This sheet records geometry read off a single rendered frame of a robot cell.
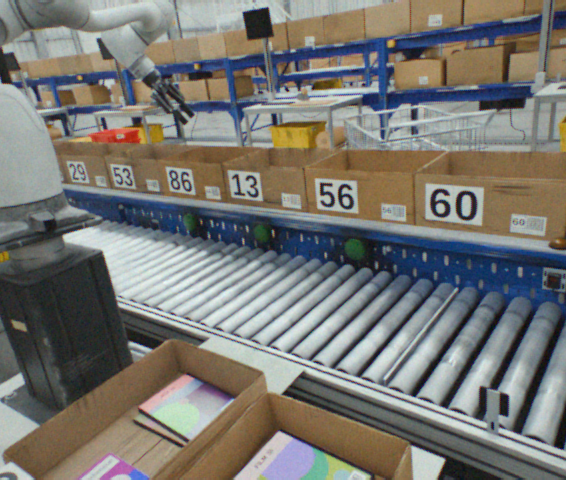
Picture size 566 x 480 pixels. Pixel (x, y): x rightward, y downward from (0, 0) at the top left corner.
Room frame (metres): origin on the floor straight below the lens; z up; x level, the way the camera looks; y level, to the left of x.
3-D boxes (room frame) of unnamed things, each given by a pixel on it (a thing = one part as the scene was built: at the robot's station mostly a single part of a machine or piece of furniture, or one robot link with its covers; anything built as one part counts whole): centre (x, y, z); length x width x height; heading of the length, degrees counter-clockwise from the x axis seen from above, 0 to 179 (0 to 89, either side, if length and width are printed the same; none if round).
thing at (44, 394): (1.00, 0.51, 0.91); 0.26 x 0.26 x 0.33; 52
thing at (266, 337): (1.28, -0.05, 0.72); 0.52 x 0.05 x 0.05; 140
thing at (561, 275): (1.09, -0.66, 0.81); 0.05 x 0.02 x 0.07; 50
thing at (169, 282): (1.61, 0.35, 0.72); 0.52 x 0.05 x 0.05; 140
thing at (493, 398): (0.70, -0.33, 0.78); 0.05 x 0.01 x 0.11; 50
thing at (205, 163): (2.13, 0.26, 0.96); 0.39 x 0.29 x 0.17; 50
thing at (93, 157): (2.63, 0.86, 0.96); 0.39 x 0.29 x 0.17; 50
